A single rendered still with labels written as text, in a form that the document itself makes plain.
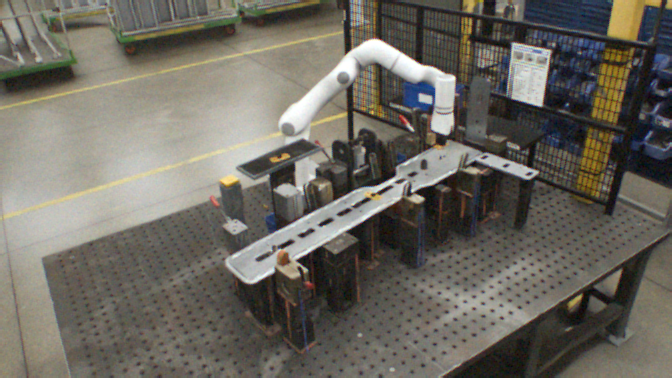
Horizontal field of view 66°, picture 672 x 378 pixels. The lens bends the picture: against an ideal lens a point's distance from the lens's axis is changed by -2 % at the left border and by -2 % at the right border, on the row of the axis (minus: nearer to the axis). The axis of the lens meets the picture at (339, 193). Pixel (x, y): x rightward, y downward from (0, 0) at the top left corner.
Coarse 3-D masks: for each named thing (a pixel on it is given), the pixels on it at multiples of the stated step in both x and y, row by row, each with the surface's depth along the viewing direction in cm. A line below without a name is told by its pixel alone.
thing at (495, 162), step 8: (480, 160) 251; (488, 160) 251; (496, 160) 251; (504, 160) 250; (496, 168) 245; (504, 168) 244; (512, 168) 243; (520, 168) 243; (528, 168) 243; (520, 176) 237; (528, 176) 236
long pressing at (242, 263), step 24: (456, 144) 267; (408, 168) 248; (432, 168) 247; (456, 168) 247; (360, 192) 232; (384, 192) 230; (312, 216) 217; (336, 216) 216; (360, 216) 216; (264, 240) 204; (288, 240) 204; (312, 240) 203; (240, 264) 193; (264, 264) 192
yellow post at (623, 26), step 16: (624, 0) 220; (640, 0) 219; (624, 16) 222; (640, 16) 224; (608, 32) 229; (624, 32) 225; (608, 48) 232; (624, 48) 227; (624, 64) 231; (608, 80) 238; (608, 96) 240; (592, 112) 249; (608, 112) 243; (592, 144) 255; (608, 144) 255; (592, 176) 262; (592, 192) 266
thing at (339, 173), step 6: (330, 168) 235; (336, 168) 235; (342, 168) 235; (336, 174) 231; (342, 174) 234; (330, 180) 237; (336, 180) 233; (342, 180) 235; (336, 186) 235; (342, 186) 237; (336, 192) 236; (342, 192) 238; (336, 198) 239
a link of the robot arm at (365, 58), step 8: (376, 40) 231; (360, 48) 234; (368, 48) 231; (376, 48) 230; (384, 48) 230; (392, 48) 232; (352, 56) 242; (360, 56) 236; (368, 56) 232; (376, 56) 231; (384, 56) 230; (392, 56) 230; (360, 64) 243; (368, 64) 239; (384, 64) 233; (392, 64) 231
